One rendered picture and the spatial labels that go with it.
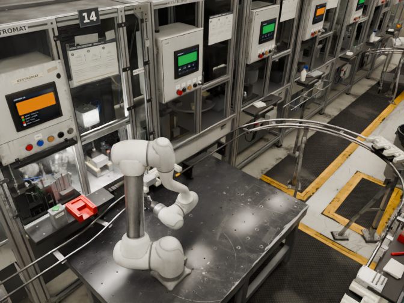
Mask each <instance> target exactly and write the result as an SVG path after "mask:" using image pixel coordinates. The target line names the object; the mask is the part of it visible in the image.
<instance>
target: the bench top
mask: <svg viewBox="0 0 404 303"><path fill-rule="evenodd" d="M243 175H244V176H243ZM192 177H193V179H192V180H191V179H189V178H188V177H186V176H184V175H183V174H180V175H179V176H177V177H175V178H174V180H175V181H177V182H179V183H181V184H183V185H185V186H186V187H187V188H188V189H189V191H192V192H195V193H196V194H197V195H198V203H197V205H196V206H195V207H194V208H193V209H192V210H191V211H190V212H189V213H187V214H186V215H185V216H184V217H183V220H184V223H183V226H182V227H181V228H180V229H178V230H174V229H172V228H169V227H168V226H166V225H165V224H163V223H162V222H161V220H160V219H158V218H157V217H156V216H154V214H153V213H152V212H151V211H148V210H145V211H144V231H145V232H146V233H147V234H148V236H149V239H150V241H151V242H156V241H158V240H159V239H161V238H163V237H165V236H172V237H175V238H176V239H177V240H178V241H179V242H180V244H181V245H182V248H183V253H184V256H185V257H187V261H186V262H185V264H184V266H185V267H186V268H188V269H190V270H191V274H190V275H188V276H187V277H185V278H184V279H183V280H182V281H181V282H180V283H178V285H176V286H175V288H174V290H173V291H171V292H170V291H168V289H167V288H166V287H165V286H164V285H163V284H162V283H161V282H160V281H159V280H157V279H156V278H155V277H153V276H151V275H150V272H151V271H152V270H151V269H146V270H140V269H128V268H124V267H122V266H120V265H118V264H116V262H115V261H114V256H113V252H114V247H115V246H116V244H117V243H118V242H119V241H120V240H122V237H123V235H124V234H125V233H126V211H124V212H123V213H122V214H121V215H120V216H119V217H118V218H117V219H116V220H115V221H114V222H113V223H112V226H111V227H110V228H107V229H106V230H105V231H104V232H102V233H101V234H100V235H99V236H98V237H97V238H95V240H93V241H92V242H91V243H89V244H88V245H87V246H85V247H84V248H82V249H81V250H79V251H78V252H76V253H75V254H73V255H72V256H70V257H69V258H67V259H66V260H67V263H68V264H69V265H70V266H71V267H72V268H73V269H74V270H75V271H76V272H77V273H78V274H79V275H80V276H81V277H82V278H83V279H84V280H85V282H86V283H87V284H88V285H89V286H90V287H91V288H92V289H93V290H94V291H95V292H96V293H97V294H98V295H99V296H100V297H101V298H102V299H103V300H104V302H105V303H223V302H224V301H225V300H226V299H227V297H228V296H229V295H230V294H231V293H232V292H233V291H234V289H235V288H236V287H237V286H238V285H239V284H240V283H241V282H242V281H243V280H244V279H245V278H246V276H247V275H248V274H249V273H250V272H251V271H252V270H253V269H254V268H255V267H256V266H257V265H258V263H259V262H260V261H261V260H262V259H263V258H264V257H265V255H266V254H267V253H268V252H269V251H270V250H271V249H272V248H273V247H274V246H275V245H276V244H277V242H278V241H279V240H280V239H281V238H282V237H283V236H284V235H285V234H286V233H287V232H288V231H289V229H290V228H291V227H292V226H293V225H294V224H295V223H296V221H297V220H298V219H299V218H300V217H301V216H302V215H303V214H304V213H305V212H306V211H307V210H308V208H309V206H310V205H308V204H306V203H304V202H302V201H300V200H299V199H297V198H295V197H293V196H291V195H288V194H287V193H285V192H283V191H281V190H279V189H277V188H275V187H273V186H271V185H269V184H267V183H265V182H263V181H261V180H259V179H257V178H255V177H253V176H251V175H249V174H247V173H246V172H244V171H242V170H240V169H238V168H236V167H234V166H232V165H230V164H228V163H226V162H224V161H222V160H220V159H218V158H216V157H214V156H212V155H210V156H208V157H207V158H205V159H203V160H202V161H200V162H199V163H197V164H195V165H194V167H193V169H192ZM237 193H239V194H237ZM179 194H180V193H179V192H175V191H172V190H169V189H167V188H166V187H163V188H162V189H160V190H159V191H157V192H155V193H152V192H151V193H150V194H148V195H151V199H152V200H153V201H157V202H158V203H162V204H163V205H164V206H167V207H170V206H172V205H173V204H174V203H175V202H176V200H177V197H178V195H179ZM268 198H269V199H270V200H268ZM125 207H126V205H125V201H123V202H122V203H120V204H118V205H117V206H115V207H113V208H112V209H110V210H109V211H107V212H105V213H104V214H103V215H102V216H101V217H100V218H99V219H101V220H102V221H105V222H108V223H110V222H111V221H112V220H113V219H114V218H115V217H116V216H117V215H118V214H119V213H120V212H121V211H122V210H123V209H124V208H125ZM220 207H222V208H220ZM104 228H105V226H104V225H102V224H99V223H97V222H95V223H94V224H93V225H92V226H91V227H90V228H88V229H87V230H86V231H84V232H83V233H82V234H81V235H79V236H78V237H77V238H75V239H73V240H72V241H70V242H69V243H67V244H65V245H64V246H62V247H61V248H59V249H58V251H59V252H60V253H61V255H62V256H63V257H66V256H67V255H69V254H71V253H72V252H74V251H75V250H77V249H78V248H80V247H81V246H83V245H84V244H86V243H87V242H88V241H90V240H91V239H92V238H93V237H94V236H95V235H97V234H98V233H99V232H100V231H101V230H103V229H104Z"/></svg>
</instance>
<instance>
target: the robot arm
mask: <svg viewBox="0 0 404 303"><path fill-rule="evenodd" d="M111 159H112V161H113V163H115V164H116V165H119V167H120V169H121V172H122V173H123V174H124V194H125V205H126V233H125V234H124V235H123V237H122V240H120V241H119V242H118V243H117V244H116V246H115V247H114V252H113V256H114V261H115V262H116V264H118V265H120V266H122V267H124V268H128V269H140V270H146V269H151V270H152V271H151V272H150V275H151V276H153V277H155V278H156V279H157V280H159V281H160V282H161V283H162V284H163V285H164V286H165V287H166V288H167V289H168V291H170V292H171V291H173V290H174V288H175V286H176V285H178V283H180V282H181V281H182V280H183V279H184V278H185V277H187V276H188V275H190V274H191V270H190V269H188V268H186V267H185V266H184V264H185V262H186V261H187V257H185V256H184V253H183V248H182V245H181V244H180V242H179V241H178V240H177V239H176V238H175V237H172V236H165V237H163V238H161V239H159V240H158V241H156V242H151V241H150V239H149V236H148V234H147V233H146V232H145V231H144V207H146V208H147V210H148V211H151V212H152V213H153V214H154V216H156V217H157V218H158V219H160V220H161V222H162V223H163V224H165V225H166V226H168V227H169V228H172V229H174V230H178V229H180V228H181V227H182V226H183V223H184V220H183V217H184V216H185V215H186V214H187V213H189V212H190V211H191V210H192V209H193V208H194V207H195V206H196V205H197V203H198V195H197V194H196V193H195V192H192V191H189V189H188V188H187V187H186V186H185V185H183V184H181V183H179V182H177V181H175V180H173V172H174V166H175V154H174V149H173V146H172V144H171V143H170V141H169V140H168V139H167V138H163V137H160V138H157V139H155V140H154V141H145V140H138V139H130V140H124V141H120V142H118V143H116V144H114V145H113V146H112V149H111ZM147 166H150V167H156V169H157V171H158V174H159V177H160V179H161V182H162V184H163V185H164V186H165V187H166V188H167V189H169V190H172V191H175V192H179V193H180V194H179V195H178V197H177V200H176V202H175V203H174V204H173V205H172V206H170V207H167V206H164V205H163V204H162V203H158V202H157V201H153V200H152V199H151V195H147V194H144V172H145V170H146V167H147Z"/></svg>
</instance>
